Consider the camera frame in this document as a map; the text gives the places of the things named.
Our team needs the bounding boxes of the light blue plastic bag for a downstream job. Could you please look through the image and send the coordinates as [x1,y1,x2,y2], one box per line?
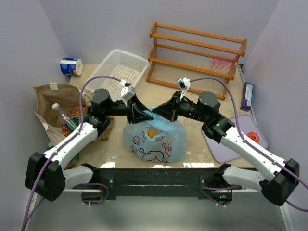
[123,112,189,163]

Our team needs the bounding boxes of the clear water bottle green label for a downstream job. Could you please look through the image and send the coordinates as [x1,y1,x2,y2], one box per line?
[51,103,73,125]

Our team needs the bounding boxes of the brown paper grocery bag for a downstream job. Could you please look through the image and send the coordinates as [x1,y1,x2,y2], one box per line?
[33,83,115,146]

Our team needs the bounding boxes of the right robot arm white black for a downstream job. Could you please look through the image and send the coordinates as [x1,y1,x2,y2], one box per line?
[152,91,299,206]

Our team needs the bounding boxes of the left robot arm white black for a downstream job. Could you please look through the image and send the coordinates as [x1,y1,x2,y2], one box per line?
[25,86,153,202]

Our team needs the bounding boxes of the white plastic basket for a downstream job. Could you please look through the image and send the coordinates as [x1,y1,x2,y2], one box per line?
[83,50,149,104]

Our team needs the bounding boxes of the wooden orange shelf rack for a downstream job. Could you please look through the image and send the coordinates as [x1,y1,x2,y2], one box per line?
[146,22,247,88]

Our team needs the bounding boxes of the lavender plastic tray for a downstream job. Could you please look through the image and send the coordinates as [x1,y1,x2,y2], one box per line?
[203,114,268,163]

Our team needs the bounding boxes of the purple box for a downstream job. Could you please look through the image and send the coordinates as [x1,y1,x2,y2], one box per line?
[240,82,254,111]

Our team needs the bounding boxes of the blue white paper roll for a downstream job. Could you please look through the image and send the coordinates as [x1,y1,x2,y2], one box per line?
[60,58,83,76]

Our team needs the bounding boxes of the green plastic bag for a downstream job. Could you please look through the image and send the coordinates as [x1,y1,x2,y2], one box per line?
[46,142,79,169]

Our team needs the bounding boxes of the red frosted donut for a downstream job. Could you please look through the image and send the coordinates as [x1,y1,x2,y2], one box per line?
[247,132,259,143]

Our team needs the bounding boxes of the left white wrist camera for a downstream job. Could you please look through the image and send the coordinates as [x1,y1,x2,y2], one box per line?
[119,79,135,106]

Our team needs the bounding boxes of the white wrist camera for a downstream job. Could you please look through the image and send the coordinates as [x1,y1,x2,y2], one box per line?
[176,77,191,100]
[119,79,135,106]

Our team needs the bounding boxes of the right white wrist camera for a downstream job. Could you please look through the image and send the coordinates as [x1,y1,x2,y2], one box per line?
[176,77,191,100]

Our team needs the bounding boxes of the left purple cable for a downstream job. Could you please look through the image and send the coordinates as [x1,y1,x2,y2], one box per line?
[20,76,126,231]

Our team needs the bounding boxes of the purple cable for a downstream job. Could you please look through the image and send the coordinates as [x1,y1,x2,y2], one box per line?
[20,76,126,231]
[189,77,308,212]

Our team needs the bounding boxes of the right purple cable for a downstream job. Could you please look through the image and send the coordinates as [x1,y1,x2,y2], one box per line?
[189,77,308,212]

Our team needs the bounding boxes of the black base frame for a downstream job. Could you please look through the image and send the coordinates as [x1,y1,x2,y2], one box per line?
[75,167,240,205]

